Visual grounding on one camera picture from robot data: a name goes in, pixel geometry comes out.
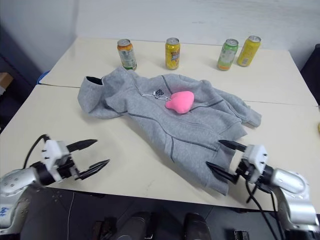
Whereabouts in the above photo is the black chair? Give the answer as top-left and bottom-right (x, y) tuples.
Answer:
(299, 43), (320, 106)

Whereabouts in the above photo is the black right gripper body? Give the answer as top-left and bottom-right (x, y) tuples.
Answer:
(234, 157), (254, 181)

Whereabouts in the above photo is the blue round object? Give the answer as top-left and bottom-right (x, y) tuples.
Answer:
(36, 70), (51, 85)

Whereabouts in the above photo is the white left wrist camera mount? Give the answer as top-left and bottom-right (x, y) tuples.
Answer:
(40, 139), (74, 183)

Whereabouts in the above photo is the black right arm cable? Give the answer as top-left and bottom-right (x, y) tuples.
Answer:
(245, 178), (286, 240)

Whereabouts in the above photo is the plain yellow drink can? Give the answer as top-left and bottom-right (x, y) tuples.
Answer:
(236, 35), (262, 68)

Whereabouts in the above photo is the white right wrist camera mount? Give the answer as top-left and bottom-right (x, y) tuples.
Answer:
(234, 144), (269, 184)

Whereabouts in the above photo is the green white drink can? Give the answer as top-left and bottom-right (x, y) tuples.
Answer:
(216, 38), (239, 71)

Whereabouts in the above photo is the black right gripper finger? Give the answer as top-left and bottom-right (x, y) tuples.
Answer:
(218, 139), (247, 153)
(205, 161), (240, 185)

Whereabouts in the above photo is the pink plush toy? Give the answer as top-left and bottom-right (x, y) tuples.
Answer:
(165, 91), (195, 115)

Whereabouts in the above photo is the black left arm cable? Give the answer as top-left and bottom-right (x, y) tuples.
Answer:
(22, 134), (51, 169)

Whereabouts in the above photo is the orange green drink can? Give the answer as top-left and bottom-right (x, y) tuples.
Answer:
(117, 38), (138, 71)

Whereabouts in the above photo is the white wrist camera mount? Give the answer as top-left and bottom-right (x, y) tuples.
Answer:
(234, 144), (269, 184)
(40, 139), (74, 183)

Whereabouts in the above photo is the brown cardboard box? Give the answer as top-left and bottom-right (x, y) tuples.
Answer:
(0, 72), (14, 96)

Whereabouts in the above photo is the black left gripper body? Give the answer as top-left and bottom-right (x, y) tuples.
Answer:
(55, 154), (81, 181)

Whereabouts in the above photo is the yellow drink can blue print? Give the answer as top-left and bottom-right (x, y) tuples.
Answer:
(164, 37), (181, 70)

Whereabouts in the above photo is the grey zip hoodie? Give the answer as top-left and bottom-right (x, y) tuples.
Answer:
(76, 66), (263, 196)

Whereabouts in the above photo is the black white zipper pull charm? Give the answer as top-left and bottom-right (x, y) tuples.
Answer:
(142, 88), (171, 101)

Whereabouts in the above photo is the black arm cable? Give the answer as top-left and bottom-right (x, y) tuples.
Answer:
(245, 178), (286, 240)
(22, 134), (51, 169)

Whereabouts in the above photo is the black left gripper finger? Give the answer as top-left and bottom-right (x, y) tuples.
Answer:
(65, 139), (99, 153)
(74, 159), (111, 181)

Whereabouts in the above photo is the dark rounded shape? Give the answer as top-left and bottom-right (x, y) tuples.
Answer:
(183, 212), (211, 240)

